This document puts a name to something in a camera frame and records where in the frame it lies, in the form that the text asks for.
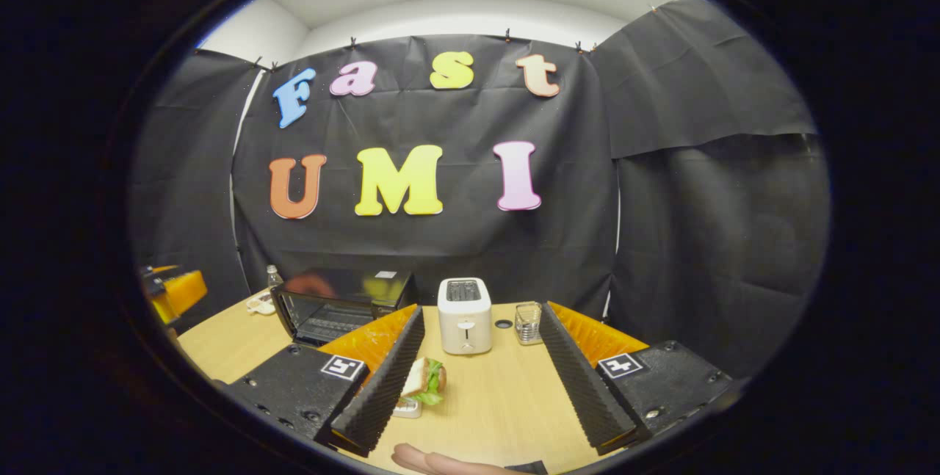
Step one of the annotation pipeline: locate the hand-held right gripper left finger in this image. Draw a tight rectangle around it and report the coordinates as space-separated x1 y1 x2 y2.
220 304 427 457

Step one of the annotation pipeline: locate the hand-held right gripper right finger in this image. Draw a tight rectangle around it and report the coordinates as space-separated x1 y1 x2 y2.
538 301 735 455

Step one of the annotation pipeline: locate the lettuce sandwich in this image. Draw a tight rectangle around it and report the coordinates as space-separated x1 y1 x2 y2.
400 358 447 407

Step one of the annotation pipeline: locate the black electric oven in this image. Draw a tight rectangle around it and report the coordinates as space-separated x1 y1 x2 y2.
270 268 417 349

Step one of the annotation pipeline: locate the white toaster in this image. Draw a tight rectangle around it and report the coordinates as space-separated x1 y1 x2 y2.
438 278 494 355

